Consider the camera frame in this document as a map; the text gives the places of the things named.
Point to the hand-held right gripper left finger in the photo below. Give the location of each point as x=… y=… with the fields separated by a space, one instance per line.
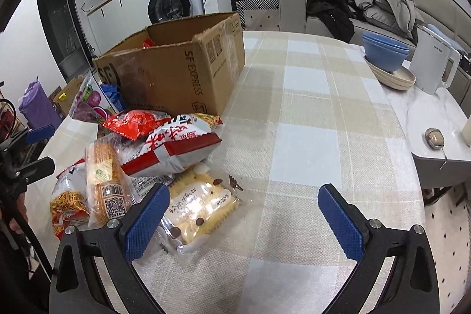
x=147 y=222

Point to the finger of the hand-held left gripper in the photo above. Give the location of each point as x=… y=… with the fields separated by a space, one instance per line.
x=36 y=167
x=38 y=133

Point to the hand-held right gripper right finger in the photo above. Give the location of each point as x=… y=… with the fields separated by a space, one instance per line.
x=340 y=222

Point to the silver printed snack packet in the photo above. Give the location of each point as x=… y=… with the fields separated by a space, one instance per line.
x=147 y=184

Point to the fried noodle snack packet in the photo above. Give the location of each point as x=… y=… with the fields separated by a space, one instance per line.
x=68 y=203

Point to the clear orange bread packet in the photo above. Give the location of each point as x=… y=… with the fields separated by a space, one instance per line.
x=105 y=185

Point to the yellow cookie packet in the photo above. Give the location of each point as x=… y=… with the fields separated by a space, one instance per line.
x=202 y=207

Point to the purple fruit print snack packet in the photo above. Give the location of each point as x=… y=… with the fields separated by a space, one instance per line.
x=90 y=100

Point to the red and white snack packet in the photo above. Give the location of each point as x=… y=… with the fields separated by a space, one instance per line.
x=176 y=148

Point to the blue snack packet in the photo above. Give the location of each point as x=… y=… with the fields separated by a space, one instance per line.
x=114 y=97

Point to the large brown cardboard box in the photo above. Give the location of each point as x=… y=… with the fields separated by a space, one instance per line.
x=165 y=78

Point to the person's left hand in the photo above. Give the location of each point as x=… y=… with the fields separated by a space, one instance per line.
x=15 y=224

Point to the purple bag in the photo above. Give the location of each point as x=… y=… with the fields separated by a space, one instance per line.
x=35 y=106

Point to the small brown cardboard box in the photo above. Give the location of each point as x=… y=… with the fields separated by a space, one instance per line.
x=68 y=97

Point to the small bunch of keys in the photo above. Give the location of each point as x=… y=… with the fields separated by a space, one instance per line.
x=234 y=183

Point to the white dotted rug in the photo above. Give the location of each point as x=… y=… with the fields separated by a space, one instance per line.
x=452 y=244

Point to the small round metal object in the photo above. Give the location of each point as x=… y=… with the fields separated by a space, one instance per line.
x=435 y=138

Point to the white kitchen counter cabinets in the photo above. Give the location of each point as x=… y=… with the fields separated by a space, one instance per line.
x=117 y=19

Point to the beige plate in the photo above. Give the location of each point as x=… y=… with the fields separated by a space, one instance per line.
x=403 y=73
x=399 y=86

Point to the blue bowl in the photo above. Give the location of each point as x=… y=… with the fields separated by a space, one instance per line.
x=404 y=51
x=382 y=54

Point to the white electric kettle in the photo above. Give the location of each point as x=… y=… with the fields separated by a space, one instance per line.
x=430 y=60

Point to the black jacket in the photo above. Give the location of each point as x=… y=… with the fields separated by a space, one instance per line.
x=327 y=5

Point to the grey sofa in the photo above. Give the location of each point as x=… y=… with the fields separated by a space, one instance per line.
x=292 y=5

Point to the grey jacket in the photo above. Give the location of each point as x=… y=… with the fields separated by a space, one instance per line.
x=390 y=5

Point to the black white patterned chair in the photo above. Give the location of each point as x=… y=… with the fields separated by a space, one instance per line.
x=255 y=3

